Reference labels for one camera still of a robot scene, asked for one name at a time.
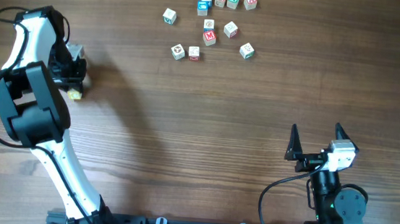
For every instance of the orange picture blue block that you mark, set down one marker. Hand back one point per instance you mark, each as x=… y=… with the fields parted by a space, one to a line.
x=208 y=25

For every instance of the red letter M block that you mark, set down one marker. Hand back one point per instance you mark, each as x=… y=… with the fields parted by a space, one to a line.
x=209 y=37

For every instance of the green letter V block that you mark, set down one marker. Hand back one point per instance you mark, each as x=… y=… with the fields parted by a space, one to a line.
x=232 y=4

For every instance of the blue letter P block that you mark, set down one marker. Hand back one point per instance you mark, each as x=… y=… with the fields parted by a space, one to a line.
x=74 y=94

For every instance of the red letter A block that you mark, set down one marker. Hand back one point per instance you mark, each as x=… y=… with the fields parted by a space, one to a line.
x=250 y=4

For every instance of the brown picture block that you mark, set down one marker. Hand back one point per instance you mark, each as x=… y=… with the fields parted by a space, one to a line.
x=178 y=52

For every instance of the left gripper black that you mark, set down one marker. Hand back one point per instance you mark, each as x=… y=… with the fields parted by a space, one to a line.
x=71 y=80

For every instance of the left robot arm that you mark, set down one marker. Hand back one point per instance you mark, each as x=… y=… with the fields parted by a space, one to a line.
x=34 y=115

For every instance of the green sided block left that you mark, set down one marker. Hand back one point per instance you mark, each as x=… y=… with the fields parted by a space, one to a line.
x=169 y=16

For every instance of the red sided block bottom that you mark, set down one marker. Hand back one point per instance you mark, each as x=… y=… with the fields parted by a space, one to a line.
x=194 y=53

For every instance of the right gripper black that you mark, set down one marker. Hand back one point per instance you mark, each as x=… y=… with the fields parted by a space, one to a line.
x=312 y=162

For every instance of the red sided picture block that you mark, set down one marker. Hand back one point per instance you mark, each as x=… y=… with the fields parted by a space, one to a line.
x=230 y=29

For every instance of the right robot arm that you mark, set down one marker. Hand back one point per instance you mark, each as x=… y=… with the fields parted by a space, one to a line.
x=333 y=202

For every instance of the green sided block right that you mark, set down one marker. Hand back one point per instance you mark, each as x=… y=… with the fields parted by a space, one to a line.
x=246 y=51

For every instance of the green sided block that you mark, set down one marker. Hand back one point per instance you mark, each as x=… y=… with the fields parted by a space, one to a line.
x=169 y=16
x=246 y=51

